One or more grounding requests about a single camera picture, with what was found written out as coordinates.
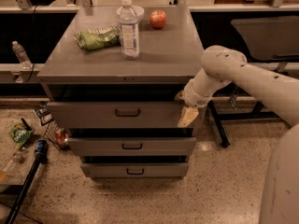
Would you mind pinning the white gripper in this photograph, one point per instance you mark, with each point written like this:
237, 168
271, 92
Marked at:
193, 97

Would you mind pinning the grey top drawer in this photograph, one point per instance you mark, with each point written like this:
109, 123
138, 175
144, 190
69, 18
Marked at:
117, 114

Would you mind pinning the grey drawer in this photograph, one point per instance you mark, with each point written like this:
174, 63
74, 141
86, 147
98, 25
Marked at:
117, 114
134, 170
140, 146

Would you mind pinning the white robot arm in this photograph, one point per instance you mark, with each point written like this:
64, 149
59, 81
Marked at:
221, 66

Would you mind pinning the grey middle drawer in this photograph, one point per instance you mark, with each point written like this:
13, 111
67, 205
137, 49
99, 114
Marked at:
140, 146

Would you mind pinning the grey drawer cabinet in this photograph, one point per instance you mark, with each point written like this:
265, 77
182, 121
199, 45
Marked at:
168, 59

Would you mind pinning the grey bottom drawer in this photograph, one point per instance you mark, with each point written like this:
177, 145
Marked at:
134, 170

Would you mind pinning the red apple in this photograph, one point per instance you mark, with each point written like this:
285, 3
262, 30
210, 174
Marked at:
157, 19

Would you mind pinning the clear water bottle on cabinet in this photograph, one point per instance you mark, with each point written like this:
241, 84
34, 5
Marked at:
129, 30

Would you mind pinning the white bowl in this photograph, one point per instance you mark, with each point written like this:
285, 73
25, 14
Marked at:
138, 10

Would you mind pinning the green chip bag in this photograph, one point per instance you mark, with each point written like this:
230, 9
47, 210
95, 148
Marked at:
93, 39

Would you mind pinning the red can on floor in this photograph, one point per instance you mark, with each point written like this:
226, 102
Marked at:
61, 138

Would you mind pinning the dark snack packet on floor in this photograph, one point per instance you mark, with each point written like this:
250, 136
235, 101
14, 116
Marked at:
43, 114

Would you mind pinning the black pole with blue grip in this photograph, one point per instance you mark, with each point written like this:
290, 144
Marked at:
40, 157

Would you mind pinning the green snack bag on floor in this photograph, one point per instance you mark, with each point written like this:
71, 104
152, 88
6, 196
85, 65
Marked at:
20, 134

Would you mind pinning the small water bottle on ledge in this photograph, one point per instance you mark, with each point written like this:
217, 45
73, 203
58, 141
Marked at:
21, 55

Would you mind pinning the plastic bottle on floor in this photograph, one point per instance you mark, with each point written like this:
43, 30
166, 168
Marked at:
11, 169

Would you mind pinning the black table leg frame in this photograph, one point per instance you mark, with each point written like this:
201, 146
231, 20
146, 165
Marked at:
255, 113

